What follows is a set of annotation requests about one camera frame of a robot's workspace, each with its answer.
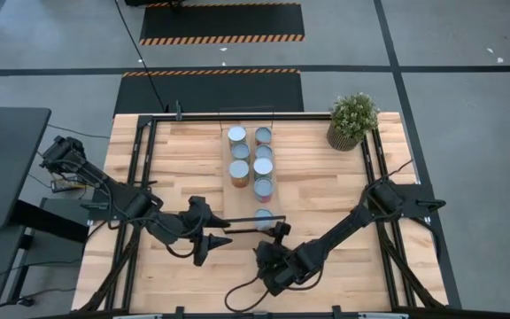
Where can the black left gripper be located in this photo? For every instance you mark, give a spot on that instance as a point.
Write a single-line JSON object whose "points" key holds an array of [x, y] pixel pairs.
{"points": [[193, 221]]}

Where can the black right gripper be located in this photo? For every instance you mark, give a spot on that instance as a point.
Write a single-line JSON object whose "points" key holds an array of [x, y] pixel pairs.
{"points": [[272, 259]]}

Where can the light blue tin can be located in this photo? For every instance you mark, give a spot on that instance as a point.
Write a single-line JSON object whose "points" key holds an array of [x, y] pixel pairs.
{"points": [[264, 212]]}

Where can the magenta soup label can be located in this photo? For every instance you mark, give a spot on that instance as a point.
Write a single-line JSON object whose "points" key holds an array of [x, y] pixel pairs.
{"points": [[263, 188]]}

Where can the orange pineapple label can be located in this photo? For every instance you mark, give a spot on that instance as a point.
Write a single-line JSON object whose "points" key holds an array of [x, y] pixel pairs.
{"points": [[239, 170]]}

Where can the blue cherry label can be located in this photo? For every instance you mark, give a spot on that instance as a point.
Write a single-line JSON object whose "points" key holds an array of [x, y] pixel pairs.
{"points": [[263, 167]]}

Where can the teal tomato label can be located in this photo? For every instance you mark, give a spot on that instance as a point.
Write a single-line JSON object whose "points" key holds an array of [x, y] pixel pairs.
{"points": [[237, 134]]}

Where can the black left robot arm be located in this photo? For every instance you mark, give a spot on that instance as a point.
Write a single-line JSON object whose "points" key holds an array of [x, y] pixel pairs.
{"points": [[104, 186]]}

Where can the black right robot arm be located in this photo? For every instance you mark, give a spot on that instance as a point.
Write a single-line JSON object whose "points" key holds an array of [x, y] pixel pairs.
{"points": [[339, 230]]}

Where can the green potted plant ribbed pot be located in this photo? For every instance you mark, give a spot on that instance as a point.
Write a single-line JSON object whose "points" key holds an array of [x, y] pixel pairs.
{"points": [[353, 117]]}

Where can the black hazard-striped floor mat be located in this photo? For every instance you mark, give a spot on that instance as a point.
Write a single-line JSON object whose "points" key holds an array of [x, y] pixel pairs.
{"points": [[221, 20], [213, 93]]}

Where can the black power brick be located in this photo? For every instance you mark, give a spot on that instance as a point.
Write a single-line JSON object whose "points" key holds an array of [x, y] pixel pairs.
{"points": [[67, 185]]}

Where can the black desk support bar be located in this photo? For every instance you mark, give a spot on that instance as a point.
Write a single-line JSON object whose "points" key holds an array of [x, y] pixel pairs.
{"points": [[51, 221]]}

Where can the dark grey desk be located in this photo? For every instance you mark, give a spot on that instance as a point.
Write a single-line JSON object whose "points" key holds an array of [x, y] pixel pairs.
{"points": [[7, 164]]}

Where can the black aluminium table frame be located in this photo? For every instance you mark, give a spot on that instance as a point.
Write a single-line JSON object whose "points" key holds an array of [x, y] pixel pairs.
{"points": [[202, 117]]}

